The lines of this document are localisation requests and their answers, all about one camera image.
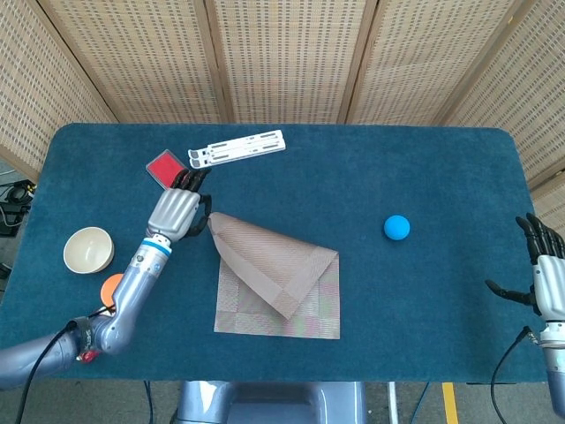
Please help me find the red ink pad clear case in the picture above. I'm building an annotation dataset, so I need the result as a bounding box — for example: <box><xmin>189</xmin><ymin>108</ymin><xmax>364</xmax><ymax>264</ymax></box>
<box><xmin>145</xmin><ymin>148</ymin><xmax>187</xmax><ymax>192</ymax></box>

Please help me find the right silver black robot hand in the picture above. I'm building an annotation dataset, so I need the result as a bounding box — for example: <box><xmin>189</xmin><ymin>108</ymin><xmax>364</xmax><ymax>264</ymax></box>
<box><xmin>485</xmin><ymin>213</ymin><xmax>565</xmax><ymax>322</ymax></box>

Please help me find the blue floor cable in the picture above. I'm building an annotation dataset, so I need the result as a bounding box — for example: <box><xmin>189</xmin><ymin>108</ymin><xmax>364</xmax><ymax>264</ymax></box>
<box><xmin>413</xmin><ymin>382</ymin><xmax>432</xmax><ymax>424</ymax></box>
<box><xmin>142</xmin><ymin>380</ymin><xmax>154</xmax><ymax>424</ymax></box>

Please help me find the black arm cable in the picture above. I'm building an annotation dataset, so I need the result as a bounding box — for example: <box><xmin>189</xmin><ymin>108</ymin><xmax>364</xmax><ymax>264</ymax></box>
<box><xmin>12</xmin><ymin>308</ymin><xmax>112</xmax><ymax>424</ymax></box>
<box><xmin>490</xmin><ymin>325</ymin><xmax>534</xmax><ymax>424</ymax></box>

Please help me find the blue ball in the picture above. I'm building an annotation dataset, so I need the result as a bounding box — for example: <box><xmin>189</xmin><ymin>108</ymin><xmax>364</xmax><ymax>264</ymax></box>
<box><xmin>382</xmin><ymin>214</ymin><xmax>411</xmax><ymax>242</ymax></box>

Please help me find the black equipment with cables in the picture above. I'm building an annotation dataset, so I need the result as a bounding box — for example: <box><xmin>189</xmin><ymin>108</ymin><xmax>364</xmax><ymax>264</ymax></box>
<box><xmin>0</xmin><ymin>178</ymin><xmax>36</xmax><ymax>235</ymax></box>

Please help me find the white table leg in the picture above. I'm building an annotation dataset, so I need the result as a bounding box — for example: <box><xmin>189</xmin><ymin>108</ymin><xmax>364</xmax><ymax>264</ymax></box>
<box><xmin>387</xmin><ymin>382</ymin><xmax>400</xmax><ymax>424</ymax></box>

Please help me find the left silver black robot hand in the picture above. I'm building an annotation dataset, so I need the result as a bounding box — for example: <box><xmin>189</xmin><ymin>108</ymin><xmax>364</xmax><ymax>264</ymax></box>
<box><xmin>147</xmin><ymin>167</ymin><xmax>213</xmax><ymax>243</ymax></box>

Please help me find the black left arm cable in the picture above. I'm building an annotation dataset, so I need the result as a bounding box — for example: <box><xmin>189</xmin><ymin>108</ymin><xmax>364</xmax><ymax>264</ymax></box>
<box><xmin>12</xmin><ymin>308</ymin><xmax>112</xmax><ymax>424</ymax></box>

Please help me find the blue felt table cover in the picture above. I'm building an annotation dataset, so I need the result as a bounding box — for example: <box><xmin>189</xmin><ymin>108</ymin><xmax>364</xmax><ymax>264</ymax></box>
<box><xmin>0</xmin><ymin>122</ymin><xmax>565</xmax><ymax>383</ymax></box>

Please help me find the woven bamboo folding screen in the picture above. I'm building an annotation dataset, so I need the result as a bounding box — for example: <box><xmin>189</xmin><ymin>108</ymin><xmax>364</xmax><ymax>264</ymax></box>
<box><xmin>0</xmin><ymin>0</ymin><xmax>565</xmax><ymax>275</ymax></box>

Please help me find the white folding stand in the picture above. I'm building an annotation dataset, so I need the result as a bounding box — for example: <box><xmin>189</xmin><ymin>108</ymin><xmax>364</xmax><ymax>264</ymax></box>
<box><xmin>186</xmin><ymin>129</ymin><xmax>287</xmax><ymax>170</ymax></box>

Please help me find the orange disc with hole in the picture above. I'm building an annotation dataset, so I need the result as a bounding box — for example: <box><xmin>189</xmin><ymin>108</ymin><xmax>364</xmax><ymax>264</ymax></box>
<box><xmin>100</xmin><ymin>273</ymin><xmax>125</xmax><ymax>307</ymax></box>

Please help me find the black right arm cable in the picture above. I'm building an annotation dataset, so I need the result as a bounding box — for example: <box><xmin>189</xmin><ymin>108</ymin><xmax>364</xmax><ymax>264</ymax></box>
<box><xmin>490</xmin><ymin>325</ymin><xmax>534</xmax><ymax>424</ymax></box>

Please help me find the brown woven placemat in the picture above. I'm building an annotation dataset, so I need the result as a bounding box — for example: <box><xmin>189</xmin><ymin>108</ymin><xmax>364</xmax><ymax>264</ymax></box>
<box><xmin>207</xmin><ymin>211</ymin><xmax>341</xmax><ymax>340</ymax></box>

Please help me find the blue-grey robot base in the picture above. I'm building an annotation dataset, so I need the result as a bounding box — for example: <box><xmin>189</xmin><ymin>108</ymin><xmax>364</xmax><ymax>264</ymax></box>
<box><xmin>169</xmin><ymin>380</ymin><xmax>367</xmax><ymax>424</ymax></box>

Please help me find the white bowl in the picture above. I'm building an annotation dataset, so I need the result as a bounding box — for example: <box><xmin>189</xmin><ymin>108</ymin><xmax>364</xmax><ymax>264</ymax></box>
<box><xmin>63</xmin><ymin>226</ymin><xmax>116</xmax><ymax>275</ymax></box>

